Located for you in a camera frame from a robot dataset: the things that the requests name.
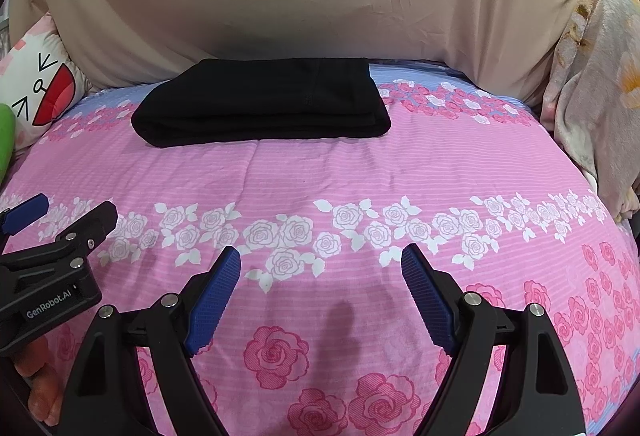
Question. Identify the white cartoon face pillow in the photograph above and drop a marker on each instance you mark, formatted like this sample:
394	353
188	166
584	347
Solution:
40	86

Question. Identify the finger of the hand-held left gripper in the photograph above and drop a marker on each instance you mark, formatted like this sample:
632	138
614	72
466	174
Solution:
85	226
25	211

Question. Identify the person's left hand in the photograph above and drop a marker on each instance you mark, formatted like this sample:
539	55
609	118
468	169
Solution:
42	386

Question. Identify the pink rose print bed sheet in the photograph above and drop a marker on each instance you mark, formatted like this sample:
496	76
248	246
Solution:
320	196

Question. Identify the green plush toy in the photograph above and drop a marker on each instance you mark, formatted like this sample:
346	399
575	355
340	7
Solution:
6	141

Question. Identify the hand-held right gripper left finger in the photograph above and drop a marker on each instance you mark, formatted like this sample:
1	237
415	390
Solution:
212	301

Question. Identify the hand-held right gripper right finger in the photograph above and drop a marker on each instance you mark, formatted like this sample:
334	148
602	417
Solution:
430	296

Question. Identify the black pants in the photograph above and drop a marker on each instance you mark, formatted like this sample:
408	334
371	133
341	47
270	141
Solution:
260	104

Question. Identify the cream floral blanket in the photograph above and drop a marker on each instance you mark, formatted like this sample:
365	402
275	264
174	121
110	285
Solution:
595	81

